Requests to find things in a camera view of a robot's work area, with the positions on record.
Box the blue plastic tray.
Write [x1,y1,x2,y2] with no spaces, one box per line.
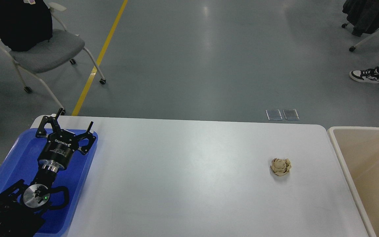
[0,129,97,237]

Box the chair with dark coat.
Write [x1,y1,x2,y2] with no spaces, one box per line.
[341,0,379,52]

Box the black white sneaker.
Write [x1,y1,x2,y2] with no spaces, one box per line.
[349,68,379,84]

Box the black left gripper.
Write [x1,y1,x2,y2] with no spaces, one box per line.
[36,108,96,171]

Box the black jacket on chair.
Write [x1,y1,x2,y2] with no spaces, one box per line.
[0,0,53,52]

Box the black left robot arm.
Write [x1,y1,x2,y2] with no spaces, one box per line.
[0,109,98,237]

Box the left metal floor plate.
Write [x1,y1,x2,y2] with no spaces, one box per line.
[266,109,283,120]

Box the beige plastic bin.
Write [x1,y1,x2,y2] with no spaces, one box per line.
[328,126,379,237]

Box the right metal floor plate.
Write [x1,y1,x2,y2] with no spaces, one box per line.
[283,109,300,120]

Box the metal floor plate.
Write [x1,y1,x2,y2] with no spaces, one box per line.
[283,109,300,120]
[266,109,283,120]

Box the grey office chair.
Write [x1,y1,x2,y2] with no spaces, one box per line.
[0,2,106,108]

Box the crumpled brown paper ball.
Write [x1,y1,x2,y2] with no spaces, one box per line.
[270,158,292,176]

